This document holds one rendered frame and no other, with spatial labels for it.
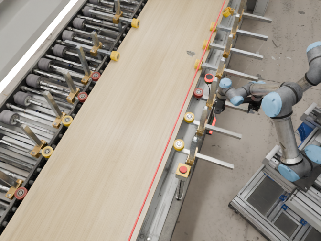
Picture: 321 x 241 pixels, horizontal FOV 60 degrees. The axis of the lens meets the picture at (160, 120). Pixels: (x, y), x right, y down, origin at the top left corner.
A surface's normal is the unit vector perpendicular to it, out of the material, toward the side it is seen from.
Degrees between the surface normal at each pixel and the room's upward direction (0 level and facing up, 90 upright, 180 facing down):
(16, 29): 61
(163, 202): 0
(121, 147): 0
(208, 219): 0
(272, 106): 85
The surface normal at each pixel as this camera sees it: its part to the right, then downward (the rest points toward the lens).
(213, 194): -0.01, -0.52
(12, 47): 0.81, 0.00
